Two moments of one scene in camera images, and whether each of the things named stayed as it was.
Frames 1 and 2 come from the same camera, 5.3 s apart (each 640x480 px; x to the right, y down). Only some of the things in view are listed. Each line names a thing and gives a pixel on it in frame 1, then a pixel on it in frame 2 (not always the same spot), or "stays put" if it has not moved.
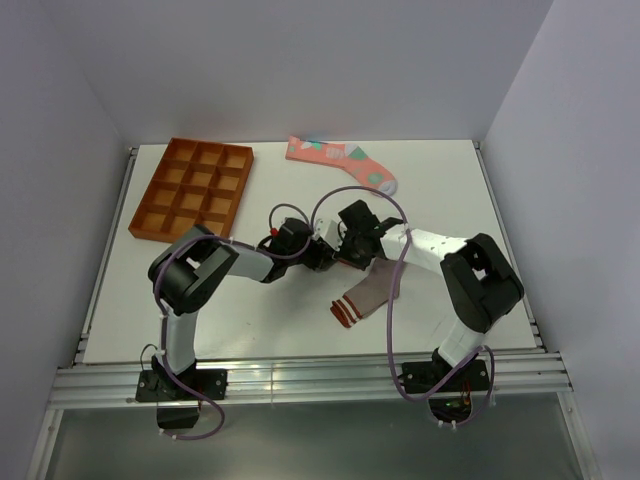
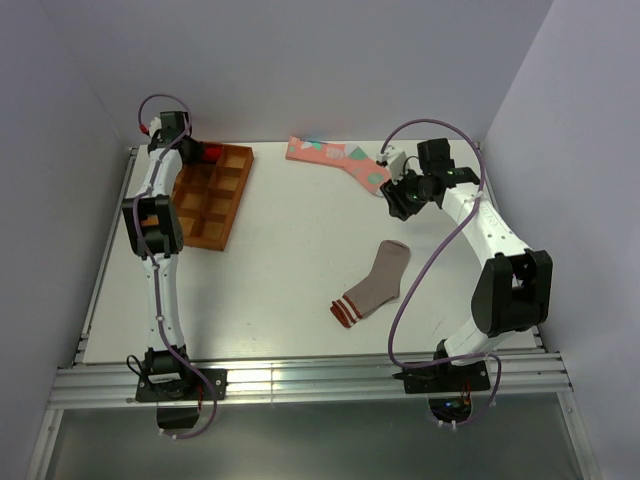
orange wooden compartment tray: [196, 183] stays put
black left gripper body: [315, 257] to [195, 150]
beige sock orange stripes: [371, 293] stays put
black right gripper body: [351, 251] to [407, 197]
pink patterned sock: [347, 156] stays put
